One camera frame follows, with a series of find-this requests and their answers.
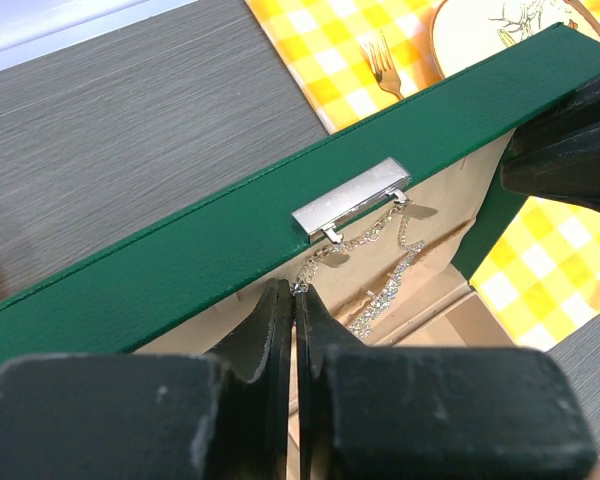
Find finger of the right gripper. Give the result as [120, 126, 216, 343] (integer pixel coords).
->
[500, 77, 600, 213]

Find green jewelry box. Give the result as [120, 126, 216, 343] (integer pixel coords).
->
[0, 22, 600, 480]

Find gold fork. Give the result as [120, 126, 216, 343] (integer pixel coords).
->
[360, 30, 404, 101]

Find orange white checkered cloth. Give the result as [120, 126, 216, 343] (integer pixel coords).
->
[250, 1, 600, 350]

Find beige bird pattern plate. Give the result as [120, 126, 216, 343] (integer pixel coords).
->
[430, 0, 600, 78]

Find silver rhinestone necklace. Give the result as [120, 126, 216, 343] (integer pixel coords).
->
[290, 202, 427, 341]

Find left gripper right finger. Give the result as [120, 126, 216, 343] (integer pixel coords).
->
[294, 290, 598, 479]

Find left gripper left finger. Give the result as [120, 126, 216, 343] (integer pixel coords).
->
[0, 280, 293, 479]

